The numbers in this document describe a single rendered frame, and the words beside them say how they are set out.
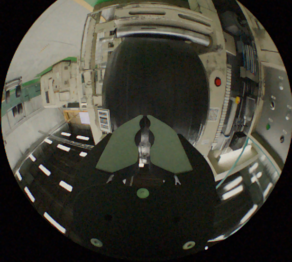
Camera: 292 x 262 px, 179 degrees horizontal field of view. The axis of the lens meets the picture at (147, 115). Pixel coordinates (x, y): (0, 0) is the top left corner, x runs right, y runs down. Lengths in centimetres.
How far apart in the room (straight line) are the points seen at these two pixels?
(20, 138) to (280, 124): 1217
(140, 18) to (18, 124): 1141
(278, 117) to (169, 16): 57
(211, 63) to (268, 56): 33
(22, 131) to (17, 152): 220
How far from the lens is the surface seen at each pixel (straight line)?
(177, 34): 38
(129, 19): 37
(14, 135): 1150
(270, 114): 57
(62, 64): 482
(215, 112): 55
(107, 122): 25
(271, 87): 57
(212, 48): 42
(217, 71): 52
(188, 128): 25
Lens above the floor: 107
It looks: 22 degrees up
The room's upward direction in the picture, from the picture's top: 179 degrees counter-clockwise
